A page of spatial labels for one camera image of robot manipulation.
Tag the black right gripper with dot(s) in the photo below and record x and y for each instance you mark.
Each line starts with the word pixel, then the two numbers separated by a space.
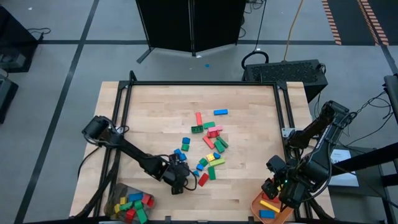
pixel 292 189

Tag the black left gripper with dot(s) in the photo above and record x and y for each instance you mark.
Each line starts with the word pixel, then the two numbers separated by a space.
pixel 177 174

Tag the small blue block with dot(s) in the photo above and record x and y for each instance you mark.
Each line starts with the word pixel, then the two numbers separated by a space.
pixel 186 140
pixel 216 155
pixel 183 156
pixel 177 152
pixel 200 167

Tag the blue wedge block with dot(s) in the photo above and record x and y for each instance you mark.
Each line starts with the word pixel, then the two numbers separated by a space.
pixel 196 173

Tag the long red block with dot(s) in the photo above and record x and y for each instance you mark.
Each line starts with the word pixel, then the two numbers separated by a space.
pixel 208 142
pixel 266 197

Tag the red wedge block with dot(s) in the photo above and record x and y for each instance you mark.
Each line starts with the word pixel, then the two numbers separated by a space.
pixel 203 179

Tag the small green block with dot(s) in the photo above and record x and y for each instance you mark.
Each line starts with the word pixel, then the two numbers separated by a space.
pixel 126 206
pixel 138 204
pixel 185 147

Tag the long yellow block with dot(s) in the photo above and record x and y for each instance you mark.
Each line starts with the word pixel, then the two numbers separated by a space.
pixel 270 206

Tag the green wedge block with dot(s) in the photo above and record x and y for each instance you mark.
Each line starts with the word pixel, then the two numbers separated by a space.
pixel 211 173

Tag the small red block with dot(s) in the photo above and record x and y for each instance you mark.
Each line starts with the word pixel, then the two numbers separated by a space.
pixel 146 198
pixel 151 203
pixel 130 214

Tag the blue rectangular block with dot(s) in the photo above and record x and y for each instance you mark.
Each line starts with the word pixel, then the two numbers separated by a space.
pixel 136 197
pixel 267 214

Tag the small yellow block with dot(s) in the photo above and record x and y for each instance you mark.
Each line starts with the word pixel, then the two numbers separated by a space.
pixel 122 200
pixel 117 208
pixel 210 157

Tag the long lime green block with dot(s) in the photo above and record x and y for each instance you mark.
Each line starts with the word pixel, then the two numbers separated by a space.
pixel 217 162

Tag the green bowl-shaped block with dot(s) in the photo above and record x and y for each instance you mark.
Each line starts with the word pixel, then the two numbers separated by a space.
pixel 197 129

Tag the red arch block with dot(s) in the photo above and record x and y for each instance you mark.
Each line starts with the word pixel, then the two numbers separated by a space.
pixel 213 133

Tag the pink rectangular block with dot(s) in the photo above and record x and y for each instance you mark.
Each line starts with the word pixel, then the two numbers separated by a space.
pixel 215 128

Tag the long blue block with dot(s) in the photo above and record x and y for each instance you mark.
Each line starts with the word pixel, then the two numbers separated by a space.
pixel 220 112

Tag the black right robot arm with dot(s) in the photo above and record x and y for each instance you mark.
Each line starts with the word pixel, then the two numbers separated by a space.
pixel 329 137

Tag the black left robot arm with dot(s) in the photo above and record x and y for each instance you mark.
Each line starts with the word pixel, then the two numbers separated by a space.
pixel 133 152

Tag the orange plastic tray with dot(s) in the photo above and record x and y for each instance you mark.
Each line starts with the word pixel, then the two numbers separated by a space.
pixel 255 207

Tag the long orange-red block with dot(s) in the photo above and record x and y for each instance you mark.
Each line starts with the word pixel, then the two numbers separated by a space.
pixel 199 119

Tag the grey translucent plastic bin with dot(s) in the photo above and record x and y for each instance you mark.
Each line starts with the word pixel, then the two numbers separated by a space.
pixel 112 193

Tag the white paper sheet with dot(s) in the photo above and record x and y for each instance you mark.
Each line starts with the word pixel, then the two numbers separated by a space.
pixel 340 155

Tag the black perforated computer case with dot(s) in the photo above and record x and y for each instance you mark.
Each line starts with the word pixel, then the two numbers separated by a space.
pixel 286 74

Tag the black folding divider screen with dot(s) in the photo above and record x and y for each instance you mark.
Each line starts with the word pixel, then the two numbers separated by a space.
pixel 168 25

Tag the orange striped floor tape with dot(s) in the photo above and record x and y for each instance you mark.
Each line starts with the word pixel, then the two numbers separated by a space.
pixel 330 21
pixel 372 21

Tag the black floor mat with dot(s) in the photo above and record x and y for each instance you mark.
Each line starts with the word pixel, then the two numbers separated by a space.
pixel 349 21

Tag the black equipment box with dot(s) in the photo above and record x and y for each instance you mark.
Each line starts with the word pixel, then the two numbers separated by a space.
pixel 6 96

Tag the black cabinet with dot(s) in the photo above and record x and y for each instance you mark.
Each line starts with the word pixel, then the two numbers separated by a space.
pixel 15 46

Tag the black diagonal frame brace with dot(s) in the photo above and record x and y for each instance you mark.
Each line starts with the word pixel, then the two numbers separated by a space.
pixel 102 189
pixel 311 208

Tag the black side table frame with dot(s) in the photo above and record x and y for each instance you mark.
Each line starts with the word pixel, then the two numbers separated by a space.
pixel 367 158

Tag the black metal post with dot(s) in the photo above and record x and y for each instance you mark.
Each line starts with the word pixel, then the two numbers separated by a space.
pixel 392 93

